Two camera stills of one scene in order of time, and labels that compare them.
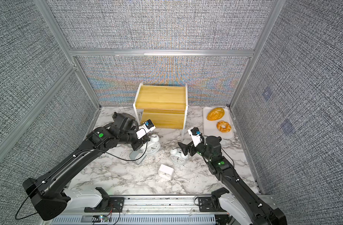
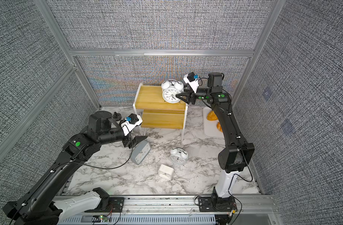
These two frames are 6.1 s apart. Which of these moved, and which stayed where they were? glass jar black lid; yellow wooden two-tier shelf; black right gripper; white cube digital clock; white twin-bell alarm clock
Moved: white twin-bell alarm clock; black right gripper
Stayed: white cube digital clock; yellow wooden two-tier shelf; glass jar black lid
